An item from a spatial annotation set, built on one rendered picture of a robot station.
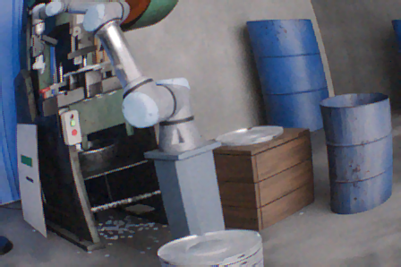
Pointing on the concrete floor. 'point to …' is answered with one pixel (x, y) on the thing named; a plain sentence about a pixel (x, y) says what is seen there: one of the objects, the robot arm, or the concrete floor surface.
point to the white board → (29, 176)
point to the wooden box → (265, 179)
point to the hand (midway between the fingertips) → (42, 71)
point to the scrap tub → (358, 150)
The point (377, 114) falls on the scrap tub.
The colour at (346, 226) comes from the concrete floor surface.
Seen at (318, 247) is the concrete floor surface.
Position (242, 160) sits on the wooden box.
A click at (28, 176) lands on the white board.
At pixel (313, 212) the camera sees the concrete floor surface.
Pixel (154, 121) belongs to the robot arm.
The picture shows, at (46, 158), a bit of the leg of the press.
